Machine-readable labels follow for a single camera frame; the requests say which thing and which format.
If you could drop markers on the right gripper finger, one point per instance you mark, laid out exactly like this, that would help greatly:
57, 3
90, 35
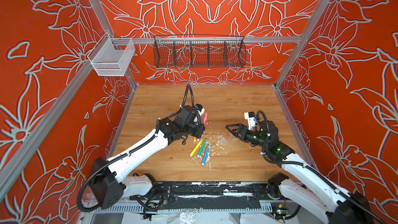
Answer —
239, 134
233, 127

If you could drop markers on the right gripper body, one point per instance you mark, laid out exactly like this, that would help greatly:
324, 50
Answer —
253, 136

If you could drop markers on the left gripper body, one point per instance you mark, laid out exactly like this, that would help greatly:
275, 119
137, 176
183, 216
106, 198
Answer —
194, 129

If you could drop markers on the pink highlighter pen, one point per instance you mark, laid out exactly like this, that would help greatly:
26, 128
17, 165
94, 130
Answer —
205, 119

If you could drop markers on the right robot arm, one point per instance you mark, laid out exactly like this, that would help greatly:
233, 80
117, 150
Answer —
326, 200

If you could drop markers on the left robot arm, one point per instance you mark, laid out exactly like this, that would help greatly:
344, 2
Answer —
108, 181

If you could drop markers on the yellow highlighter pen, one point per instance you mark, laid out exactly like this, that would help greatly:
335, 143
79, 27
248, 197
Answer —
198, 145

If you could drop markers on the green highlighter pen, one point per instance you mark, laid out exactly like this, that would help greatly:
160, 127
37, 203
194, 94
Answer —
202, 148

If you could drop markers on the blue highlighter pen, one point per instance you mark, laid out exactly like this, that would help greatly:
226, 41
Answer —
205, 155

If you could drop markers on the white mesh basket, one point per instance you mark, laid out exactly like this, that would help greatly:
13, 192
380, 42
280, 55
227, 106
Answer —
112, 56

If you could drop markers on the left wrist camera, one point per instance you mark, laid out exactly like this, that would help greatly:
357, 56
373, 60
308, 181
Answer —
200, 109

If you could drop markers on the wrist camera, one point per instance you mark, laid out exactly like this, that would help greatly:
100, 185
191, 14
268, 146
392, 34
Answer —
252, 120
200, 109

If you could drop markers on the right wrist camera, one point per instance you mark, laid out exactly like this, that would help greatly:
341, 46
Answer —
252, 120

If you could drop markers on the black wire basket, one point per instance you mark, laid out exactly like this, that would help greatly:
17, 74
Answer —
199, 51

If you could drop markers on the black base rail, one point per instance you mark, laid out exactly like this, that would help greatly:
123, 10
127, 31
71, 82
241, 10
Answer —
215, 195

